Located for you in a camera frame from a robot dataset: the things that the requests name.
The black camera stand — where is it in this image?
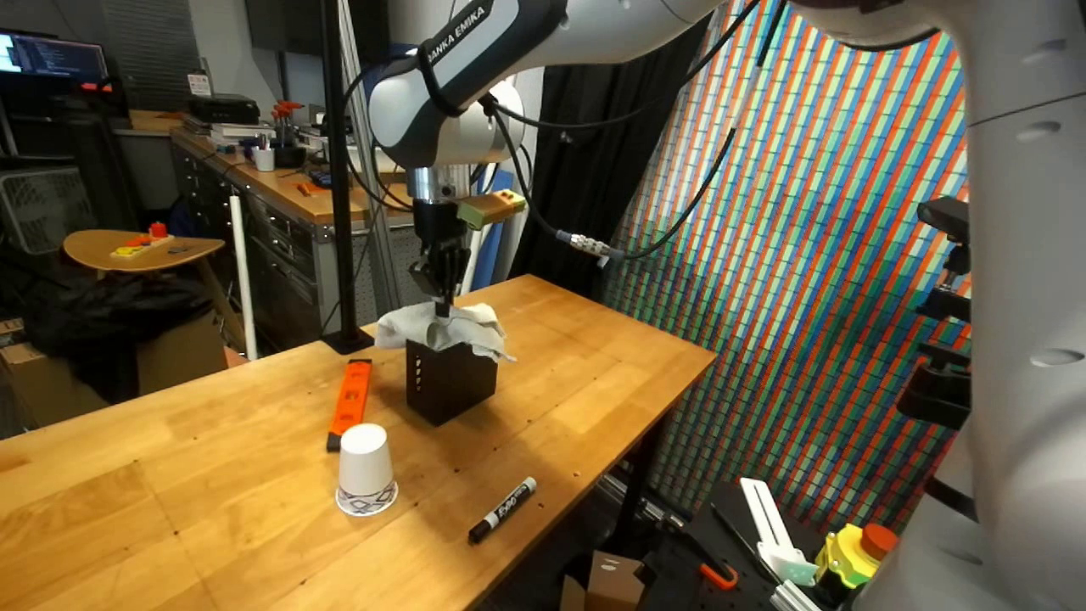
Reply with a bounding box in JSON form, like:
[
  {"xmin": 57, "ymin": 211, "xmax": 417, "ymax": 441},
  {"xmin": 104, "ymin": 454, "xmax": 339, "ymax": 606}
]
[{"xmin": 896, "ymin": 242, "xmax": 978, "ymax": 432}]

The multicoloured patterned panel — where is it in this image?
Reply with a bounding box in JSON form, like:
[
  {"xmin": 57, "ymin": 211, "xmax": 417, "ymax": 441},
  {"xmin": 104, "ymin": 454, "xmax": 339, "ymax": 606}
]
[{"xmin": 604, "ymin": 0, "xmax": 978, "ymax": 541}]

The brown yellow wrist camera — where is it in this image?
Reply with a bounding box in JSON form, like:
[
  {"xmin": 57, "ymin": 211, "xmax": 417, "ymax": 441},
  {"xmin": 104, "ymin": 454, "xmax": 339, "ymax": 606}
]
[{"xmin": 455, "ymin": 188, "xmax": 528, "ymax": 233}]

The black curtain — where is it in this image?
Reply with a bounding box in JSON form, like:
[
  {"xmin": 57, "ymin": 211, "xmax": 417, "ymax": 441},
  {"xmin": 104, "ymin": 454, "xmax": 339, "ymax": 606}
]
[{"xmin": 519, "ymin": 13, "xmax": 717, "ymax": 304}]

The yellow emergency stop button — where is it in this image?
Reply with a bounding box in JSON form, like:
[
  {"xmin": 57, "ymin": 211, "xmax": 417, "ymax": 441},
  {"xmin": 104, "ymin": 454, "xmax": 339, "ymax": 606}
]
[{"xmin": 814, "ymin": 519, "xmax": 902, "ymax": 592}]

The white paper cup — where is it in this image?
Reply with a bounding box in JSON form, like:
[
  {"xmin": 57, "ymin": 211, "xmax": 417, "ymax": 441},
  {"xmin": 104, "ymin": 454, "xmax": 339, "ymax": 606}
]
[{"xmin": 331, "ymin": 423, "xmax": 400, "ymax": 519}]

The short white slanted pole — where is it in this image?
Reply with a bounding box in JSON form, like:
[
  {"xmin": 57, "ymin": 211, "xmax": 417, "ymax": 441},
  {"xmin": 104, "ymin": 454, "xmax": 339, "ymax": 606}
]
[{"xmin": 227, "ymin": 193, "xmax": 264, "ymax": 363}]

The white cloth towel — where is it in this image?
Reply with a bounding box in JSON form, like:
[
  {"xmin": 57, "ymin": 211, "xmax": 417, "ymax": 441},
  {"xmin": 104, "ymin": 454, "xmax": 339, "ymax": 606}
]
[{"xmin": 371, "ymin": 296, "xmax": 517, "ymax": 367}]

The black bag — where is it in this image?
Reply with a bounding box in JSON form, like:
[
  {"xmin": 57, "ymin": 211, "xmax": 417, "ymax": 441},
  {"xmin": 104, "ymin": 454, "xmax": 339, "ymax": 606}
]
[{"xmin": 21, "ymin": 268, "xmax": 217, "ymax": 406}]

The brown cardboard box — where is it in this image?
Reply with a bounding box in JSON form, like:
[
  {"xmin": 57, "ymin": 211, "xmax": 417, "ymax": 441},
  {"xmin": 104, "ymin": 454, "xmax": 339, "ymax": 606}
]
[{"xmin": 557, "ymin": 548, "xmax": 652, "ymax": 611}]

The black vertical pole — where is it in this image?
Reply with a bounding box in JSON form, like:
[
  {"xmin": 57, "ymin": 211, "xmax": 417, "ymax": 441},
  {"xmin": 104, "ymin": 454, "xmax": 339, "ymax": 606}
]
[{"xmin": 319, "ymin": 0, "xmax": 380, "ymax": 357}]

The white metal bracket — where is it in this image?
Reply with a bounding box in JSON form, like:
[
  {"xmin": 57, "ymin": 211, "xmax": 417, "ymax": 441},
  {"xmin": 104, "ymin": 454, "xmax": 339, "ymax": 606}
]
[{"xmin": 737, "ymin": 477, "xmax": 821, "ymax": 589}]

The black camera on stand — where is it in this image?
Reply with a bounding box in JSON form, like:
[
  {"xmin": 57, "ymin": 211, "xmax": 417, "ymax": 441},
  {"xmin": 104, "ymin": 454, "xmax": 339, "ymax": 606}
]
[{"xmin": 913, "ymin": 193, "xmax": 978, "ymax": 249}]

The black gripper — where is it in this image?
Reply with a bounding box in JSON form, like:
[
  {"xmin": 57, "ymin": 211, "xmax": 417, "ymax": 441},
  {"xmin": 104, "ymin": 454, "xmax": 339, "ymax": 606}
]
[{"xmin": 407, "ymin": 200, "xmax": 470, "ymax": 323}]

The large cardboard box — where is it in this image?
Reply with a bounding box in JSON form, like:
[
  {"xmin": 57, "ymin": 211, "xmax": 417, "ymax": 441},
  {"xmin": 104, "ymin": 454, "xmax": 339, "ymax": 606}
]
[{"xmin": 0, "ymin": 311, "xmax": 234, "ymax": 436}]

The black perforated box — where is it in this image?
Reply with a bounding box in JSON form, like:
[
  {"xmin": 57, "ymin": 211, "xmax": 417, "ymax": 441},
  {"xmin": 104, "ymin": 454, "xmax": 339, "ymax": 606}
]
[{"xmin": 405, "ymin": 338, "xmax": 503, "ymax": 429}]

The computer monitor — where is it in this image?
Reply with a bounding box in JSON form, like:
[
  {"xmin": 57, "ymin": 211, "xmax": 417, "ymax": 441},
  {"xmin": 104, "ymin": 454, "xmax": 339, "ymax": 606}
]
[{"xmin": 0, "ymin": 27, "xmax": 112, "ymax": 85}]

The black marker pen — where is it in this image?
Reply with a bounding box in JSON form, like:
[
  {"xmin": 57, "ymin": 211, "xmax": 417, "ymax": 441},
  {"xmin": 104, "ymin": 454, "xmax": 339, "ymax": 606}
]
[{"xmin": 466, "ymin": 472, "xmax": 543, "ymax": 548}]

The small red yellow object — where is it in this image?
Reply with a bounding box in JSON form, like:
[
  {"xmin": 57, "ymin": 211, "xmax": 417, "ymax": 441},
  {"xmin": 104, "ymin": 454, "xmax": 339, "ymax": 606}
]
[{"xmin": 109, "ymin": 220, "xmax": 179, "ymax": 265}]

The orange utility tool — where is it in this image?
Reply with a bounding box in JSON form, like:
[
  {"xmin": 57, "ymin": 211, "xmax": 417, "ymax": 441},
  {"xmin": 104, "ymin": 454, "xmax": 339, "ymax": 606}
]
[{"xmin": 321, "ymin": 357, "xmax": 376, "ymax": 454}]

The wooden top workbench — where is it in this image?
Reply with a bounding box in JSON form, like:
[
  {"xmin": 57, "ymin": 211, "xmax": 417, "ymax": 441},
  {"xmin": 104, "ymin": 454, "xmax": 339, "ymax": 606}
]
[{"xmin": 167, "ymin": 122, "xmax": 409, "ymax": 349}]

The round wooden stool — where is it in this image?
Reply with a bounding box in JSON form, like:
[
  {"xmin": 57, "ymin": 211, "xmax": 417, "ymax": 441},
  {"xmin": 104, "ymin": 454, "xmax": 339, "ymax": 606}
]
[{"xmin": 62, "ymin": 226, "xmax": 232, "ymax": 279}]

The orange handled clamp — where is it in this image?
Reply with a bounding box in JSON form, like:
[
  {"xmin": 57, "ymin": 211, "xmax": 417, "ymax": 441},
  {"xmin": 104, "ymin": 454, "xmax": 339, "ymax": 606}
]
[{"xmin": 675, "ymin": 541, "xmax": 747, "ymax": 593}]

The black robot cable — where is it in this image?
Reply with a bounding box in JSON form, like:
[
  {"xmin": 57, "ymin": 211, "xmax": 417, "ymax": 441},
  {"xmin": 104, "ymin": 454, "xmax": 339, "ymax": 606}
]
[{"xmin": 478, "ymin": 96, "xmax": 741, "ymax": 268}]

